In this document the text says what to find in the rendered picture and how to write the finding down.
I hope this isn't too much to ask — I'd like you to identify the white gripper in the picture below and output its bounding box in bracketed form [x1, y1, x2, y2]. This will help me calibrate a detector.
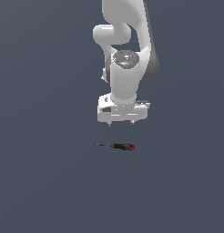
[97, 94, 152, 127]

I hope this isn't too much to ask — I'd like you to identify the red and black screwdriver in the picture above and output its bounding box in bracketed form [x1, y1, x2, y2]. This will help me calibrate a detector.
[94, 142, 136, 152]

